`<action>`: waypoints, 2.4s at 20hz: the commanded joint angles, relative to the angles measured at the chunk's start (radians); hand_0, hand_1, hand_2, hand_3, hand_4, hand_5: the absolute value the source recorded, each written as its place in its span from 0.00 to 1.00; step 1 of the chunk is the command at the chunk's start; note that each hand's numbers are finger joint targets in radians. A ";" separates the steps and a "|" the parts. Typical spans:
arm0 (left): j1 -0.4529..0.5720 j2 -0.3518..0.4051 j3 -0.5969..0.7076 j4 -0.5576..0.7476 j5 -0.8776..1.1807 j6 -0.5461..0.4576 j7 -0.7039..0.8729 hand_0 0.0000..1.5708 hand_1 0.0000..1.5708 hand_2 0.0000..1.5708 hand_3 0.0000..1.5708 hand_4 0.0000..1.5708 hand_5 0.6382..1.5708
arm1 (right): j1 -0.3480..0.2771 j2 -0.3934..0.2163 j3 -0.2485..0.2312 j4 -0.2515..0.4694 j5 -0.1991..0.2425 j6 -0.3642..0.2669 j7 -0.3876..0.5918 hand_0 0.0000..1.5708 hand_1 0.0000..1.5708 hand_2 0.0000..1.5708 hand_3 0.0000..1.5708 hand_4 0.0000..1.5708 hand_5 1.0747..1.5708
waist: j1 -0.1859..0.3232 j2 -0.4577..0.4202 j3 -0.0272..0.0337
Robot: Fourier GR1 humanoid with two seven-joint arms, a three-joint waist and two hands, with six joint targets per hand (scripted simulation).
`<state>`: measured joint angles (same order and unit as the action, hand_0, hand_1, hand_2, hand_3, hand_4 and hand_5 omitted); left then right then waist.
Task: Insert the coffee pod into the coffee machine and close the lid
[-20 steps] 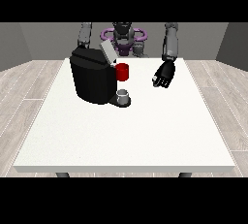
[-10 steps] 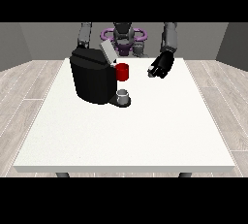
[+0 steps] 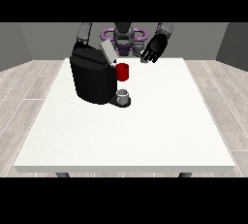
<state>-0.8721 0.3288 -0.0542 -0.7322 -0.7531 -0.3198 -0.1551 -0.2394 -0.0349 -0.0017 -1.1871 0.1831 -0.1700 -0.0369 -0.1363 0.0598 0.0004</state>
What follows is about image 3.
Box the small grey cup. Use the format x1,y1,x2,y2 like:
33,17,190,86
116,88,131,105

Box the black coffee machine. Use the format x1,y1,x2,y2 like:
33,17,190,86
69,46,133,109

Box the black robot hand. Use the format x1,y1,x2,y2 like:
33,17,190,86
139,34,170,64
73,41,88,51

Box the red pod holder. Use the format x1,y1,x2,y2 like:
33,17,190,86
114,62,130,82

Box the grey robot trunk purple rings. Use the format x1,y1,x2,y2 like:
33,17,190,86
100,22,149,57

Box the pale grey machine lid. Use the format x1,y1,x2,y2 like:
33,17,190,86
99,39,119,65

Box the small grey coffee pod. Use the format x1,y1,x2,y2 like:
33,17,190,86
133,42,145,57

